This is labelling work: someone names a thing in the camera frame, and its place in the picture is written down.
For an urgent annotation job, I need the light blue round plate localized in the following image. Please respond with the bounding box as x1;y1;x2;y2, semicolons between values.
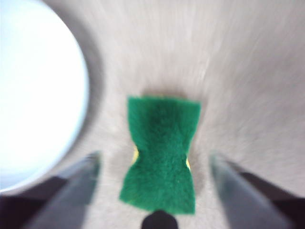
0;0;91;193

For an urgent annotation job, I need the yellow sponge with green pad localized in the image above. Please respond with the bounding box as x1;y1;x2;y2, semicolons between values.
119;94;202;214

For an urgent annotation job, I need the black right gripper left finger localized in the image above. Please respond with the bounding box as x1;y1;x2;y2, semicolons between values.
0;150;102;229

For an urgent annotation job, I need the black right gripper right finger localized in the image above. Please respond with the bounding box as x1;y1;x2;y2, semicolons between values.
210;153;305;229

